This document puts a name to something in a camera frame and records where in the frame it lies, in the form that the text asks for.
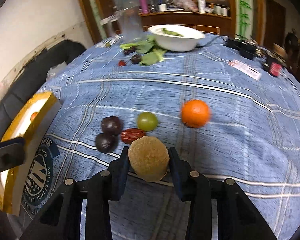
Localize plastic bag on cabinet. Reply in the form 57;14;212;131
165;0;198;12

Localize green grape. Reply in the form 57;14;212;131
137;112;158;132

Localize pink thermos bottle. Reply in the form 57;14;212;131
139;0;149;14

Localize dark purple plum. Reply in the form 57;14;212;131
101;116;123;136
95;133;117;153

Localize black sofa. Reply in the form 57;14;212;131
0;40;86;141

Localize red black small box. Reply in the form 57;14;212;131
263;55;282;77

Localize dark purple plum upper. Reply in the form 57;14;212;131
101;116;123;136

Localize white paper card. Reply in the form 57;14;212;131
228;60;261;80

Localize dark purple plum lower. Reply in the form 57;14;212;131
95;133;117;153

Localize blue plaid tablecloth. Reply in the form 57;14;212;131
11;35;300;239

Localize white tube bottle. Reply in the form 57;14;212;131
197;0;206;13

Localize clear glass pitcher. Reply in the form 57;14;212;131
106;6;144;43

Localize black charger with cables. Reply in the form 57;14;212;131
225;37;262;60

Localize white bowl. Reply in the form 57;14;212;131
147;24;205;52

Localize far red date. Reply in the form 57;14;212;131
118;60;126;67

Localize wooden cabinet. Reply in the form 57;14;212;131
78;0;266;43

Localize yellow rimmed white tray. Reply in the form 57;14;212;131
0;91;62;216

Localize red jujube date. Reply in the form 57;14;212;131
121;128;146;145

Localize far dark grape pair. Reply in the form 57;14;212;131
123;46;136;56

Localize small orange in tray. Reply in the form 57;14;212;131
30;112;38;122

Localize green leafy vegetables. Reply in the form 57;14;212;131
120;35;166;66

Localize large orange fruit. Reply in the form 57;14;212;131
181;100;211;128

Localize far dark plum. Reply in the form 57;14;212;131
130;54;142;64

